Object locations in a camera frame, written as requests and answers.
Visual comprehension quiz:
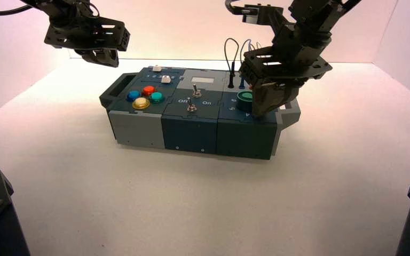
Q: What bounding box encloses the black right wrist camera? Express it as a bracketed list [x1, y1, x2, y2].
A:
[225, 0, 287, 27]

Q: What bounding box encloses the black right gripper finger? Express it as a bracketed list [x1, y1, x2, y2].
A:
[282, 79, 301, 109]
[252, 83, 286, 118]

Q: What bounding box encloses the blue banana plug cable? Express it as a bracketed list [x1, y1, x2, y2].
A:
[239, 38, 253, 90]

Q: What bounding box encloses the grey and teal task box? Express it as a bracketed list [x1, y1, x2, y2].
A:
[99, 66, 302, 161]

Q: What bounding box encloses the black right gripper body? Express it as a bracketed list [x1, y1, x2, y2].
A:
[240, 23, 333, 89]

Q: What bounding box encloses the black banana plug cable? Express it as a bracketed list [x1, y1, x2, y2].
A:
[224, 37, 240, 90]

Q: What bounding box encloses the yellow push button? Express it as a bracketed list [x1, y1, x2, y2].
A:
[132, 97, 151, 110]

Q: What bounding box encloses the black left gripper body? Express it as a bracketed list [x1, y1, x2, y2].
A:
[44, 15, 131, 52]

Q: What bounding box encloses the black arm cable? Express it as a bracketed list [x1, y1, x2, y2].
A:
[0, 0, 33, 17]

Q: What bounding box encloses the green rotary knob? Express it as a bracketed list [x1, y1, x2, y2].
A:
[235, 91, 256, 113]

